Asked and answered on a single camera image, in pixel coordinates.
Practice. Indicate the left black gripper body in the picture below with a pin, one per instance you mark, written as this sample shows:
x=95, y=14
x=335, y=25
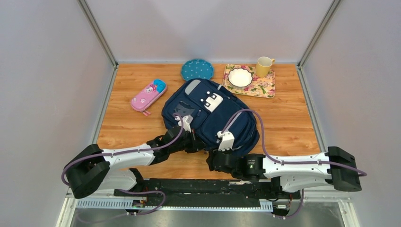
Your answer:
x=189, y=144

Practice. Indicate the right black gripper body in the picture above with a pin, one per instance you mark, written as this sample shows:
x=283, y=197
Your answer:
x=213, y=152

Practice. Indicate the navy blue student backpack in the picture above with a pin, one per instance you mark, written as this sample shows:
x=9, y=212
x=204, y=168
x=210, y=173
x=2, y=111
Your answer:
x=211, y=106

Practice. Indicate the pink cartoon pencil case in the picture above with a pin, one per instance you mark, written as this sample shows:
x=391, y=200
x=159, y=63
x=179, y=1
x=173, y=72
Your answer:
x=148, y=95

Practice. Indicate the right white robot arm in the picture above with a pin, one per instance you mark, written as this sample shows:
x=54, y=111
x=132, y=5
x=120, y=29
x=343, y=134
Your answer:
x=335, y=167

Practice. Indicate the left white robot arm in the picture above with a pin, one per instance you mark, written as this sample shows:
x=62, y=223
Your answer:
x=95, y=169

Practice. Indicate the blue polka dot plate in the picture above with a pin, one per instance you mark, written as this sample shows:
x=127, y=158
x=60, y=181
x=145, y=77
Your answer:
x=197, y=69

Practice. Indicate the white scalloped bowl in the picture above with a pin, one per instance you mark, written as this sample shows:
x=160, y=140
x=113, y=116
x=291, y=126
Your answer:
x=240, y=78

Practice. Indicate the floral rectangular tray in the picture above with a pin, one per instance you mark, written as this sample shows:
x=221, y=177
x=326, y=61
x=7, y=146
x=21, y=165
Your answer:
x=260, y=87

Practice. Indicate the yellow ceramic mug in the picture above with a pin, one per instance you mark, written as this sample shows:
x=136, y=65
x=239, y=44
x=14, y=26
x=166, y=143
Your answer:
x=263, y=66

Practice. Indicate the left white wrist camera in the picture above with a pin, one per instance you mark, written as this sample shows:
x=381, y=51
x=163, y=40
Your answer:
x=185, y=122

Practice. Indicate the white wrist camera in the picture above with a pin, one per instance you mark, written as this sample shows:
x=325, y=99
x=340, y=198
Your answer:
x=185, y=122
x=226, y=140

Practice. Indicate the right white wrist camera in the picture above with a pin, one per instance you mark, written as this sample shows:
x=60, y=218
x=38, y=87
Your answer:
x=226, y=140

